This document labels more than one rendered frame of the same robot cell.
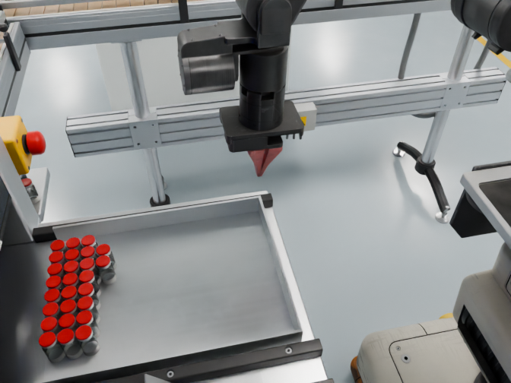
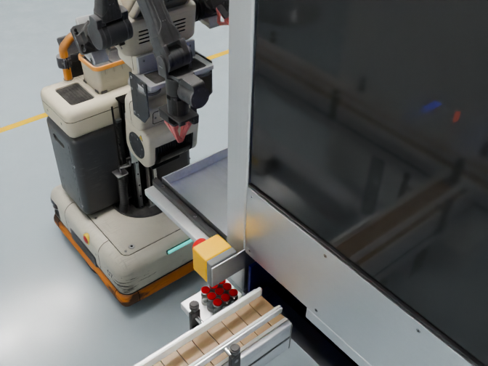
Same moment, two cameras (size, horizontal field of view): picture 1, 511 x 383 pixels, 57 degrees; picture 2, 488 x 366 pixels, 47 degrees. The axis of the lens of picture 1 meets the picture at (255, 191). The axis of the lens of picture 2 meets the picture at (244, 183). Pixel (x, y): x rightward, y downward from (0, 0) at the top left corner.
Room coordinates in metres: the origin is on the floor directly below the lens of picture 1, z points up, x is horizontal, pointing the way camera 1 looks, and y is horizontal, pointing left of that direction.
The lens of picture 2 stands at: (0.97, 1.20, 1.93)
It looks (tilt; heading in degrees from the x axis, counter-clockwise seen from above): 39 degrees down; 241
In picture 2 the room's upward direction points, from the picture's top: 2 degrees clockwise
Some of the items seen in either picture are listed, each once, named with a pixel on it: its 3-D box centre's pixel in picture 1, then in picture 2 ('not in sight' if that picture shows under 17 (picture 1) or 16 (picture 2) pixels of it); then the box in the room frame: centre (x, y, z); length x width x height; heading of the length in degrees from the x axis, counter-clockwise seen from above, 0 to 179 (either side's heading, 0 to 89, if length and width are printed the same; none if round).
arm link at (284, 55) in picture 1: (258, 63); (178, 84); (0.51, 0.00, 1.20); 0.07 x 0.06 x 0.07; 104
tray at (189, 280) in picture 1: (167, 281); (234, 194); (0.41, 0.13, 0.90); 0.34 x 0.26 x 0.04; 102
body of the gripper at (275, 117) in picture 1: (261, 106); (178, 104); (0.51, -0.01, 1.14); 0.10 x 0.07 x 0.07; 102
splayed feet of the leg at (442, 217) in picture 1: (422, 172); not in sight; (1.57, -0.74, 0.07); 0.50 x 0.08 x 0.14; 12
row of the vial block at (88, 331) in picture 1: (90, 291); not in sight; (0.39, 0.24, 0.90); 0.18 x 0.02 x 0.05; 12
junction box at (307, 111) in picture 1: (297, 118); not in sight; (1.38, -0.15, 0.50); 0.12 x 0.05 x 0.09; 102
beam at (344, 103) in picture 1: (298, 109); not in sight; (1.45, -0.16, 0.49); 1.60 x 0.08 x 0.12; 102
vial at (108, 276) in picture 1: (106, 270); not in sight; (0.43, 0.22, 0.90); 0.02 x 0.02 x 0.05
